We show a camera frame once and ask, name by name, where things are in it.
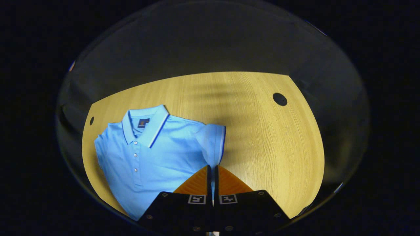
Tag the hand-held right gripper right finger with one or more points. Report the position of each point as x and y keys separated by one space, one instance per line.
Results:
x=246 y=209

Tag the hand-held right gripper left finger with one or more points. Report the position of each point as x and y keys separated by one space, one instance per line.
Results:
x=183 y=209

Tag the light blue T-shirt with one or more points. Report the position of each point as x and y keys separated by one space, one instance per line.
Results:
x=157 y=164

